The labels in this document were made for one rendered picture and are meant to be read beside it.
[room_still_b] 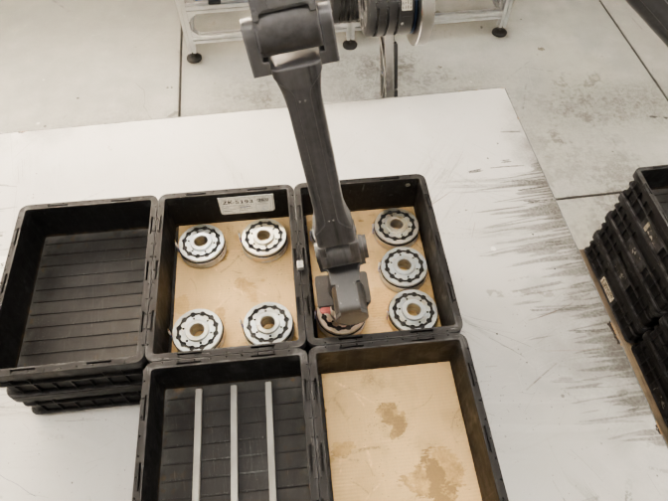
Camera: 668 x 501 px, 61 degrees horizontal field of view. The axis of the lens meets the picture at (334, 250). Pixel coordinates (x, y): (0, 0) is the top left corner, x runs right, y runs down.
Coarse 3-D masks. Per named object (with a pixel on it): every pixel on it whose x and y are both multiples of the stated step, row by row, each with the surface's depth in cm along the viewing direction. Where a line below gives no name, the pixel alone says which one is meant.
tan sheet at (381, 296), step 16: (400, 208) 135; (368, 224) 133; (368, 240) 130; (320, 272) 125; (368, 272) 125; (384, 288) 123; (384, 304) 121; (368, 320) 119; (384, 320) 119; (320, 336) 117
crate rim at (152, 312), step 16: (192, 192) 125; (208, 192) 125; (224, 192) 125; (240, 192) 125; (256, 192) 126; (288, 192) 125; (160, 208) 123; (288, 208) 123; (160, 224) 122; (160, 240) 118; (160, 256) 116; (304, 320) 108; (304, 336) 106; (176, 352) 104; (192, 352) 104; (208, 352) 104; (224, 352) 104; (240, 352) 104
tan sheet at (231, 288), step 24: (264, 240) 130; (288, 240) 130; (216, 264) 126; (240, 264) 126; (264, 264) 126; (288, 264) 126; (192, 288) 123; (216, 288) 123; (240, 288) 123; (264, 288) 123; (288, 288) 123; (216, 312) 120; (240, 312) 120; (240, 336) 117
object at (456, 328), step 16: (384, 176) 128; (400, 176) 128; (416, 176) 128; (432, 208) 123; (432, 224) 120; (304, 240) 118; (304, 256) 117; (304, 272) 113; (448, 272) 113; (304, 288) 111; (448, 288) 113; (304, 304) 109; (352, 336) 106; (368, 336) 106; (384, 336) 106; (400, 336) 106
